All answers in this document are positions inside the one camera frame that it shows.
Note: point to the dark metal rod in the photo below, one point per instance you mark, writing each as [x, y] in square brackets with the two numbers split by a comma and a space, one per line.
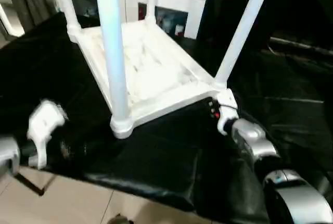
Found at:
[299, 47]

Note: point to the white plastic table top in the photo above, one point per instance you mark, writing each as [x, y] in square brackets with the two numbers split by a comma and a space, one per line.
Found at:
[156, 60]

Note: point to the black mat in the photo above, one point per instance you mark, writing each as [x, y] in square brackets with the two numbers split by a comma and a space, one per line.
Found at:
[156, 161]

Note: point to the dark blue fabric panel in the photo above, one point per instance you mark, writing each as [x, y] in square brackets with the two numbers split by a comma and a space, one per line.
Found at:
[205, 13]

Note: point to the black metal stand leg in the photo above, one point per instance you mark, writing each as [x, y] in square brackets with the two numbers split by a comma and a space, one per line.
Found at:
[28, 183]

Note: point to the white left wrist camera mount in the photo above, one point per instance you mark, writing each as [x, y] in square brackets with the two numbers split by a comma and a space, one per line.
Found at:
[44, 122]

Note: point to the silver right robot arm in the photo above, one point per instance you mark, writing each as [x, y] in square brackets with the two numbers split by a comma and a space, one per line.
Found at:
[249, 135]

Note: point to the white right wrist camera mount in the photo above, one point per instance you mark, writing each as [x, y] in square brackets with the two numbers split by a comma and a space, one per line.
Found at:
[229, 99]

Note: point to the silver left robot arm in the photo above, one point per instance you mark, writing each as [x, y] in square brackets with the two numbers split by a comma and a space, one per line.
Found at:
[9, 151]

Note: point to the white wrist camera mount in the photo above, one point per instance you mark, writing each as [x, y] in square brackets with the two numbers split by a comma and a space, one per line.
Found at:
[229, 99]
[44, 122]

